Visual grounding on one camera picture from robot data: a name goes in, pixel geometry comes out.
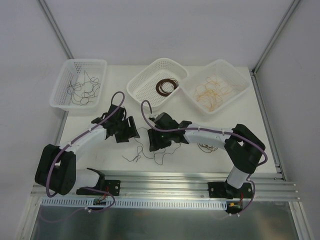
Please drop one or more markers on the white basket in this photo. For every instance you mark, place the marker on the white basket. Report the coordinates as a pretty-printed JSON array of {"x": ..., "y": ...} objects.
[
  {"x": 79, "y": 86},
  {"x": 215, "y": 86},
  {"x": 157, "y": 83}
]

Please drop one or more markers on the small connector board right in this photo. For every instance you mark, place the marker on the small connector board right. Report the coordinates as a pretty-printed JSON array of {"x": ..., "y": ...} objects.
[{"x": 236, "y": 205}]

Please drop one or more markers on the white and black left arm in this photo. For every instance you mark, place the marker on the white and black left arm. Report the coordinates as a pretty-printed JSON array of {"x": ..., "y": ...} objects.
[{"x": 57, "y": 169}]

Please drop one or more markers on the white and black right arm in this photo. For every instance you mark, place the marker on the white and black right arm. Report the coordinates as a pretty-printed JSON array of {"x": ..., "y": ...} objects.
[{"x": 243, "y": 147}]

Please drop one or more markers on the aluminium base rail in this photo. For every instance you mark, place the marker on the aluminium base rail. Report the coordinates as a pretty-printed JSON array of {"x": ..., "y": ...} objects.
[{"x": 175, "y": 185}]

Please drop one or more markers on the brown yellow wire ball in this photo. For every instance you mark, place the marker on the brown yellow wire ball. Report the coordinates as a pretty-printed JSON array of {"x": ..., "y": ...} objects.
[{"x": 207, "y": 148}]

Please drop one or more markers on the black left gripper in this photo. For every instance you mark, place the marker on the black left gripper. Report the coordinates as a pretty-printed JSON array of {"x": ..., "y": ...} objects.
[{"x": 125, "y": 130}]

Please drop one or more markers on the white basket left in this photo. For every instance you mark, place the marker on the white basket left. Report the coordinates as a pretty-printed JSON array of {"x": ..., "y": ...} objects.
[{"x": 79, "y": 86}]

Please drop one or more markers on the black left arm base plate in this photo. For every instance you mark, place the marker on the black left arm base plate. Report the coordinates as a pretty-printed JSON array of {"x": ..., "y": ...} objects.
[{"x": 111, "y": 186}]

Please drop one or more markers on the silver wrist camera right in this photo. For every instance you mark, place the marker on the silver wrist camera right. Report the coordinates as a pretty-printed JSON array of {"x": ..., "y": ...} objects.
[{"x": 153, "y": 116}]

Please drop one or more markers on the white basket right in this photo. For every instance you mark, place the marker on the white basket right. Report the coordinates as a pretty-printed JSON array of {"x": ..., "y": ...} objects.
[{"x": 215, "y": 86}]

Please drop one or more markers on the white slotted cable duct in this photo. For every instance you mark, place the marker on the white slotted cable duct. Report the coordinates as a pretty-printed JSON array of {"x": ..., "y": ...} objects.
[{"x": 131, "y": 203}]

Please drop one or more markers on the aluminium frame post right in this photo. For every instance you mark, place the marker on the aluminium frame post right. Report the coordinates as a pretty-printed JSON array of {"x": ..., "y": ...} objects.
[{"x": 276, "y": 34}]

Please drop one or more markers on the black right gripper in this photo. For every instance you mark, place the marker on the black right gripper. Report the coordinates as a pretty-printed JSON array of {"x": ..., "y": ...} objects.
[{"x": 157, "y": 139}]

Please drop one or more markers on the small green circuit board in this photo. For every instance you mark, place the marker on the small green circuit board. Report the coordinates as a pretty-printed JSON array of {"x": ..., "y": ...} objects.
[{"x": 99, "y": 202}]

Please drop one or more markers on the white basket middle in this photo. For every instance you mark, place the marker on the white basket middle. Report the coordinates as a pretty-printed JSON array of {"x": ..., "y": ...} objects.
[{"x": 157, "y": 83}]

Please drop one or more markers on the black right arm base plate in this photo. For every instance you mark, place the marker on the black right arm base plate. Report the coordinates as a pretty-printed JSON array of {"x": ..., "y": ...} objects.
[{"x": 218, "y": 189}]

